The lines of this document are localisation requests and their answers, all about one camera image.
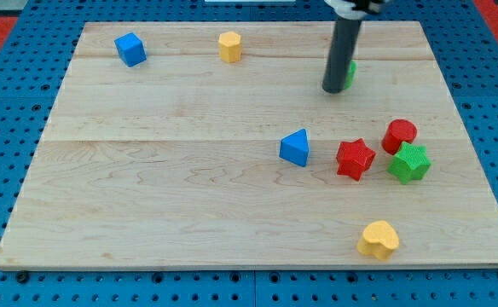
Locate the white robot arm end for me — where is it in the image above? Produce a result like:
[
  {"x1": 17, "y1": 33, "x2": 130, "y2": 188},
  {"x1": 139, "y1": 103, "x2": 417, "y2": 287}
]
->
[{"x1": 324, "y1": 0, "x2": 390, "y2": 20}]

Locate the red cylinder block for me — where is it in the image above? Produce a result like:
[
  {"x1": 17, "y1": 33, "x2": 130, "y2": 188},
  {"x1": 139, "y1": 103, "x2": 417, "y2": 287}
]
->
[{"x1": 381, "y1": 119, "x2": 418, "y2": 154}]

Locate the blue cube block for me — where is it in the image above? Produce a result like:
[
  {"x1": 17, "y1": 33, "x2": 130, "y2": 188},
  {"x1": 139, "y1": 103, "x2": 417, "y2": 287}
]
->
[{"x1": 114, "y1": 32, "x2": 147, "y2": 67}]

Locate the dark grey cylindrical pointer tool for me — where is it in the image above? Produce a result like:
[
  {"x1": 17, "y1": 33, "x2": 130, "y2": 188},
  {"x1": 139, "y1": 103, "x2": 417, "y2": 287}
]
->
[{"x1": 321, "y1": 17, "x2": 362, "y2": 94}]

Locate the blue perforated base mat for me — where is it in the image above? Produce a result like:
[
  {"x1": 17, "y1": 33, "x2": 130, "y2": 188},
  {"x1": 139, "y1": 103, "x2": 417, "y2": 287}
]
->
[{"x1": 0, "y1": 1, "x2": 498, "y2": 306}]

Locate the green block behind pointer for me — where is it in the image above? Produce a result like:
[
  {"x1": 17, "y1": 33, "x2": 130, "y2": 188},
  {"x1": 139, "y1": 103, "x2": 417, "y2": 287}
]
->
[{"x1": 344, "y1": 61, "x2": 357, "y2": 90}]

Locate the yellow heart block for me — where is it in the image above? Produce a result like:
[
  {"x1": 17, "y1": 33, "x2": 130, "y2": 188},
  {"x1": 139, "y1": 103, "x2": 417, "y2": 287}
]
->
[{"x1": 356, "y1": 220, "x2": 400, "y2": 261}]

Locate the blue triangle block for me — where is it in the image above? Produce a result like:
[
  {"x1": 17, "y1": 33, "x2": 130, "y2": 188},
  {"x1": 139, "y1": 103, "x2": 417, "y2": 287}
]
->
[{"x1": 279, "y1": 129, "x2": 310, "y2": 167}]

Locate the light wooden board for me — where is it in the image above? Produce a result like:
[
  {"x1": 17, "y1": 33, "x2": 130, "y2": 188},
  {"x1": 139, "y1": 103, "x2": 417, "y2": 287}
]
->
[{"x1": 0, "y1": 21, "x2": 498, "y2": 271}]

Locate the green star block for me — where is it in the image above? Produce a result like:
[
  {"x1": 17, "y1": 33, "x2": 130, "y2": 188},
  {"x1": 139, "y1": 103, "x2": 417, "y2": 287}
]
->
[{"x1": 387, "y1": 142, "x2": 431, "y2": 185}]

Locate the yellow hexagon block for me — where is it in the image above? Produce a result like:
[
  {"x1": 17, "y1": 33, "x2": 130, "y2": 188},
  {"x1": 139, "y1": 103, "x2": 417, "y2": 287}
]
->
[{"x1": 218, "y1": 32, "x2": 241, "y2": 63}]

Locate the red star block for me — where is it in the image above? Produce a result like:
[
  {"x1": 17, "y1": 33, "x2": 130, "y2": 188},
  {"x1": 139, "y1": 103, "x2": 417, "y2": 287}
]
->
[{"x1": 336, "y1": 138, "x2": 376, "y2": 181}]

